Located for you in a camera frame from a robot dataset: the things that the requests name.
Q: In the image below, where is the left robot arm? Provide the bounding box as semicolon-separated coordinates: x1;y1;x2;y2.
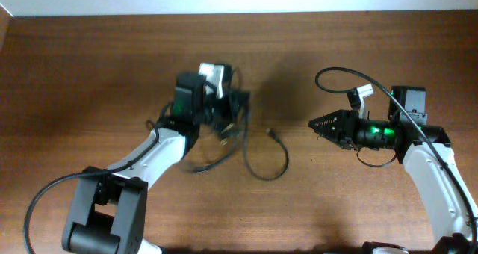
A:
61;64;249;254

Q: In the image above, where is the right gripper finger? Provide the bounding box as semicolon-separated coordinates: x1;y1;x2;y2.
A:
311;126;340;145
308;110;342;128

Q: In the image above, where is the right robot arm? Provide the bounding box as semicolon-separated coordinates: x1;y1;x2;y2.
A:
308;84;477;253

